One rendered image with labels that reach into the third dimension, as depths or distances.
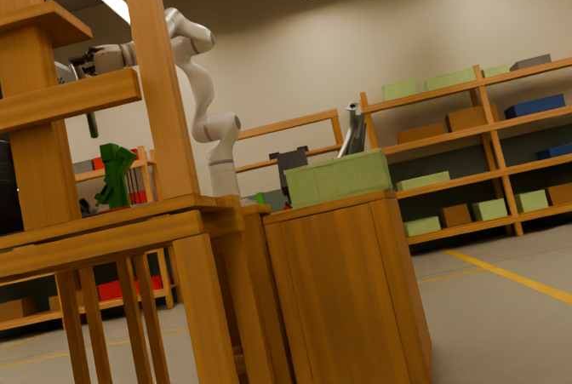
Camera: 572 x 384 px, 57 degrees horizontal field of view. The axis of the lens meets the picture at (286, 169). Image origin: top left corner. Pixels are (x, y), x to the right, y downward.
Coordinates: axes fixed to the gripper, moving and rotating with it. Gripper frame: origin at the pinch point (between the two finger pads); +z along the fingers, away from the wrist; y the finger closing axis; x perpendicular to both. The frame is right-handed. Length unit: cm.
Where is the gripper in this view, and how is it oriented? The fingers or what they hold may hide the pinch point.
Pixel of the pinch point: (78, 66)
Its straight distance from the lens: 200.6
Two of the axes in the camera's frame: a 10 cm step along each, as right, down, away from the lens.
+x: 5.3, 6.3, -5.7
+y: 0.9, -7.1, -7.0
